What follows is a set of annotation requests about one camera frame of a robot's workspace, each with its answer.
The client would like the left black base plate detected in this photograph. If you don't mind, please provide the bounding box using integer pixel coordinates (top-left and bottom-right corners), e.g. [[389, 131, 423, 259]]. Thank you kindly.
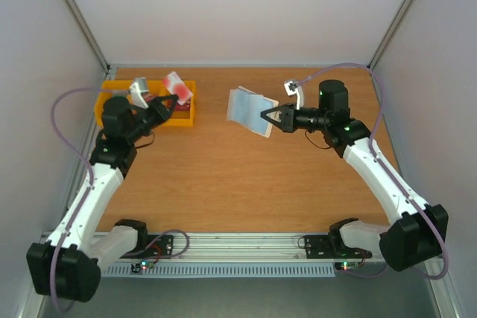
[[121, 234, 174, 259]]

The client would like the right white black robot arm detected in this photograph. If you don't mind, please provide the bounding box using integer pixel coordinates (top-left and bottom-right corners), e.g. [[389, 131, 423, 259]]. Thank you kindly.
[[260, 80, 449, 272]]

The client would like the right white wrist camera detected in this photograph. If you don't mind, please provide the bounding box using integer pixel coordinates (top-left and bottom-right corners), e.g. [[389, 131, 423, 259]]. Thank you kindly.
[[283, 79, 305, 109]]

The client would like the small circuit board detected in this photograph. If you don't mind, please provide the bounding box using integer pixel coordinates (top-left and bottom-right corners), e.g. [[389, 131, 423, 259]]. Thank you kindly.
[[335, 261, 361, 271], [130, 261, 155, 274]]

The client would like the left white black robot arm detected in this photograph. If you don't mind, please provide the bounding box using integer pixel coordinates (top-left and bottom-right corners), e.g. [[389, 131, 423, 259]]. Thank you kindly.
[[26, 95, 177, 302]]

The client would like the yellow three-compartment bin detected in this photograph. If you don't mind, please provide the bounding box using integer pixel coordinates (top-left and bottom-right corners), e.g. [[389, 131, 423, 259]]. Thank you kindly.
[[94, 80, 197, 127]]

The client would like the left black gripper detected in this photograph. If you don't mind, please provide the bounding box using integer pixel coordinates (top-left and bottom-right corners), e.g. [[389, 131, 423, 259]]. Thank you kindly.
[[126, 94, 178, 142]]

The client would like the left small circuit board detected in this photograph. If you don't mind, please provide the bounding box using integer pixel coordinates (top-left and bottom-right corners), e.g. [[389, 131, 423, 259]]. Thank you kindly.
[[130, 261, 155, 274]]

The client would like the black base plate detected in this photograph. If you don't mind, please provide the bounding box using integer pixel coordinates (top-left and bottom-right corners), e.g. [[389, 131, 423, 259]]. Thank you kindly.
[[298, 235, 373, 260], [121, 234, 174, 259]]

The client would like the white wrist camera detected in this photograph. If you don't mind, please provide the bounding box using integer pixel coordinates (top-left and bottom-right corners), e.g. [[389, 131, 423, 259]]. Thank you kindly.
[[129, 77, 149, 109], [283, 79, 305, 109]]

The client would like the red card in bin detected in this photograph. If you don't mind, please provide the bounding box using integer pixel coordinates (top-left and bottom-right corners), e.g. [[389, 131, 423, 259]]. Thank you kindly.
[[174, 101, 192, 112]]

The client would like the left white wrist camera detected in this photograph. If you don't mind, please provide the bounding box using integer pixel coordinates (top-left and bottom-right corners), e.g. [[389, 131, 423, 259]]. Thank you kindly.
[[129, 77, 149, 109]]

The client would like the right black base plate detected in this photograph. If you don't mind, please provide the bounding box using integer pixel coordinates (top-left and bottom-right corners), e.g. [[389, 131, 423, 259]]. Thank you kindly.
[[298, 235, 373, 260]]

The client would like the right small circuit board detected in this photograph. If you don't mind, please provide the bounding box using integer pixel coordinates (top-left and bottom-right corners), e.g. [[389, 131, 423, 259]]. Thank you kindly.
[[335, 261, 361, 271]]

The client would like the grey slotted cable duct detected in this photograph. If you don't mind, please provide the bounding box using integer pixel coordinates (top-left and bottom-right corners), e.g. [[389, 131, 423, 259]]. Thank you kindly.
[[103, 262, 335, 279]]

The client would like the white red-dot card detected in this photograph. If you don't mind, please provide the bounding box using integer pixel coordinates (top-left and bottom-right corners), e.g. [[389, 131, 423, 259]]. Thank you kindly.
[[162, 71, 193, 105]]

